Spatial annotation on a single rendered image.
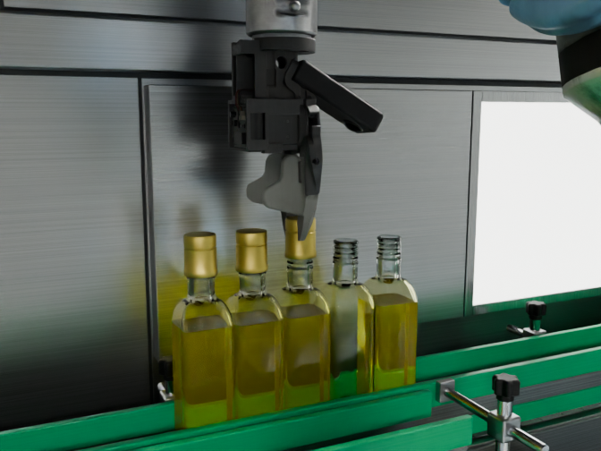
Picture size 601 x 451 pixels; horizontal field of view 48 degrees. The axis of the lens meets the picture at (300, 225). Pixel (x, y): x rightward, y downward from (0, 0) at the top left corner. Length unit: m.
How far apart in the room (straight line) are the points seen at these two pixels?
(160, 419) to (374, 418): 0.24
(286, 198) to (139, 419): 0.29
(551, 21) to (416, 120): 0.70
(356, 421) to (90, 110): 0.47
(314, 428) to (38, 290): 0.36
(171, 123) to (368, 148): 0.27
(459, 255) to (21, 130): 0.62
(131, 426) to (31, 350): 0.16
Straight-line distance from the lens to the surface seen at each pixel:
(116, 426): 0.79
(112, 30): 0.82
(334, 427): 0.77
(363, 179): 0.92
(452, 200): 1.01
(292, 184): 0.71
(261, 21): 0.71
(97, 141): 0.83
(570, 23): 0.27
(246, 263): 0.72
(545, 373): 0.97
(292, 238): 0.74
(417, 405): 0.82
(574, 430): 1.01
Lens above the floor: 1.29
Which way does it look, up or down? 9 degrees down
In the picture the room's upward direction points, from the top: straight up
